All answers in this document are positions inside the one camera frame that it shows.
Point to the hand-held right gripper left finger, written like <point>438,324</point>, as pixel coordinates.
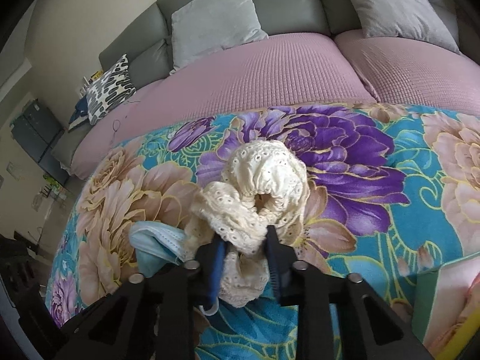
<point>218,270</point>

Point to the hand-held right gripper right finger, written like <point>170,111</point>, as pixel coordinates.
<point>275,266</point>

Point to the cream lace scrunchie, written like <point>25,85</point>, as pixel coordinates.
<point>262,172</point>

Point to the teal box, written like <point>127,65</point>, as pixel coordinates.
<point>423,300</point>

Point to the pink fluffy cloth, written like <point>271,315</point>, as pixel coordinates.
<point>446,296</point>

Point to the blue face mask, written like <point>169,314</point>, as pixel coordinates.
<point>157,243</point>

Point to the floral teal blanket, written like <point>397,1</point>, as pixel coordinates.
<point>356,195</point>

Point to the wide pink sofa cover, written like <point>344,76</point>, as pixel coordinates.
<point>243,78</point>

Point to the blue patterned cushion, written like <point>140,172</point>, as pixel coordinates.
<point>79,114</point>

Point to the black and white patterned pillow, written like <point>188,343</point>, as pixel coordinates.
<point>108,90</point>

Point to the white book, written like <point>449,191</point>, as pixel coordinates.
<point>86,85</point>

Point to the dark grey cabinet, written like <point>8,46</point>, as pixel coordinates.
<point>37,131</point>

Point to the yellow book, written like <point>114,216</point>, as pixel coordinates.
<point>97,74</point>

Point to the narrow pink sofa cover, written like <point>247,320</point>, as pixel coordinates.
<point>412,75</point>

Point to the grey sofa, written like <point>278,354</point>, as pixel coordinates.
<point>292,7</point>

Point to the lilac grey pillow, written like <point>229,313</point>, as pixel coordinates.
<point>393,3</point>

